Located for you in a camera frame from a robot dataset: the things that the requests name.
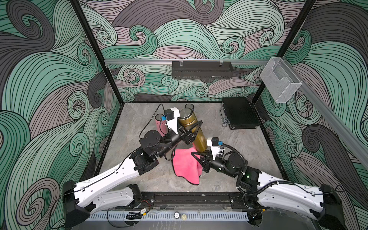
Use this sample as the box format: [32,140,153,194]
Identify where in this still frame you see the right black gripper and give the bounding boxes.
[193,149,238,179]

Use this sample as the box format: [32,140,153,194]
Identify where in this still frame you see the gold thermos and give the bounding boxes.
[178,108,208,152]

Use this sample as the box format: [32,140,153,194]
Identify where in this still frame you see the pink microfiber cloth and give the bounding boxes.
[172,147,203,186]

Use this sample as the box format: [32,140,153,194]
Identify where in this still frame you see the pink thermos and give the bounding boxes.
[155,114,168,137]

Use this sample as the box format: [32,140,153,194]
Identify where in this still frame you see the blue thermos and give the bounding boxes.
[185,103,195,112]

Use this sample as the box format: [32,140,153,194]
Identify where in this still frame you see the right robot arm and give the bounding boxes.
[191,151,347,230]

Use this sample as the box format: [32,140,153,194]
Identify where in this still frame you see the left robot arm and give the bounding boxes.
[62,121,202,228]

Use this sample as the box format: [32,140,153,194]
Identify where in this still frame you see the metal rings on case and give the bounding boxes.
[219,107,230,127]

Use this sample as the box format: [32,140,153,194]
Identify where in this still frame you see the black case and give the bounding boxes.
[222,97,259,130]

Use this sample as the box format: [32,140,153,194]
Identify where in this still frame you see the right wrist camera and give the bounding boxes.
[207,137,224,160]

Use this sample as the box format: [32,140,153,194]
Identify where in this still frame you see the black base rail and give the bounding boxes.
[77,191,288,209]

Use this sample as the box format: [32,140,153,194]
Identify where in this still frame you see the black wall shelf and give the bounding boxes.
[172,61,234,82]

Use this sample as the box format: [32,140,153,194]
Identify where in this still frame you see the clear plastic wall holder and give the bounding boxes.
[260,57,302,104]

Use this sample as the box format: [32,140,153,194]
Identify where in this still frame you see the white slotted cable duct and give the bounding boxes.
[87,211,249,221]

